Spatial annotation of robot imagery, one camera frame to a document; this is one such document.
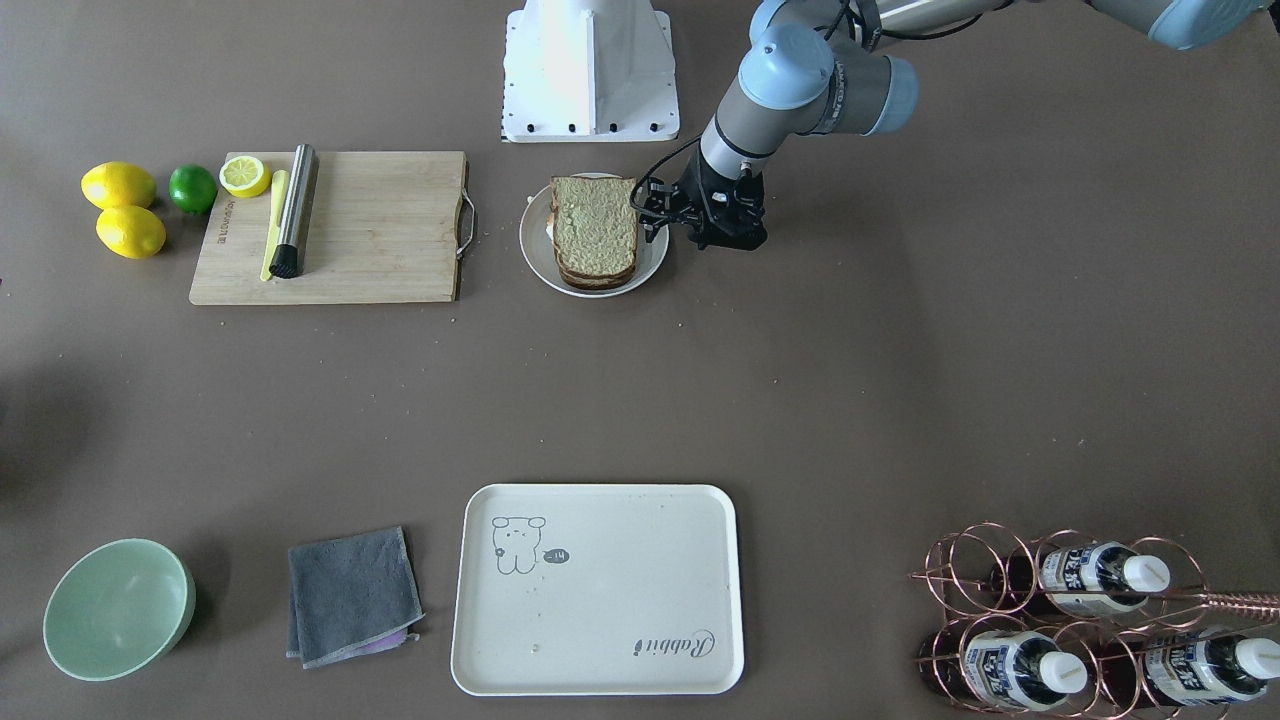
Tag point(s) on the white round plate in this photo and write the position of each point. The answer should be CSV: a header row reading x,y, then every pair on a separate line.
x,y
538,251

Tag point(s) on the copper wire bottle rack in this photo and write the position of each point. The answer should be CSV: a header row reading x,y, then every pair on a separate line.
x,y
958,562

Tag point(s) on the tea bottle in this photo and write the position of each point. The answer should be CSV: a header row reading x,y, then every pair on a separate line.
x,y
994,669
1094,580
1205,668

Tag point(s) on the cream rabbit tray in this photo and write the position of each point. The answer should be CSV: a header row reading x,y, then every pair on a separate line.
x,y
576,589

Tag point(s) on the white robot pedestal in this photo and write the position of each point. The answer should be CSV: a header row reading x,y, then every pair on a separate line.
x,y
589,72

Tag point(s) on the yellow lemon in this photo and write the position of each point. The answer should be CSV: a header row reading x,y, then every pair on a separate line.
x,y
131,232
118,183

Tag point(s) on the yellow lemon near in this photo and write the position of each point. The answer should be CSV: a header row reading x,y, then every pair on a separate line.
x,y
131,232

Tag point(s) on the yellow lemon far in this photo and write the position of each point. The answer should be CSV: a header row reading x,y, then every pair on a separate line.
x,y
118,183

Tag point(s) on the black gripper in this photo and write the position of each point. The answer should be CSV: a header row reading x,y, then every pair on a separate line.
x,y
684,203

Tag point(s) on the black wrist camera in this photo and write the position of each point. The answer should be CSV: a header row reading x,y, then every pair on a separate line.
x,y
732,212

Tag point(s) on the green lime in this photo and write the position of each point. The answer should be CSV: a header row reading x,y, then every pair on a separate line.
x,y
193,189

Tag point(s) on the wooden cutting board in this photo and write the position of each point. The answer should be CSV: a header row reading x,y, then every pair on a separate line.
x,y
385,228

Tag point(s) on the grey folded cloth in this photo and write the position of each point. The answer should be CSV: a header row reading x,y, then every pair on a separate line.
x,y
350,597

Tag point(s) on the halved lemon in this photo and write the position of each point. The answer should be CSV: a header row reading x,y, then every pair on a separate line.
x,y
245,176

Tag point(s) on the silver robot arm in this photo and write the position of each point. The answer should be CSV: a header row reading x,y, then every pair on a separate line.
x,y
814,68

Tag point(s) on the green ceramic bowl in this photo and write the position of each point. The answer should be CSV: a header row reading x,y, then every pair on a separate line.
x,y
116,610

